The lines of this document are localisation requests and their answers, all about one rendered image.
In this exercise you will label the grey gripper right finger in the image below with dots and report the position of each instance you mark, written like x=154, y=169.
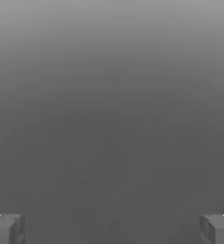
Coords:
x=220, y=229

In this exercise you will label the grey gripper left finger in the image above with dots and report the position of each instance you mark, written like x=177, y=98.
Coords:
x=3, y=229

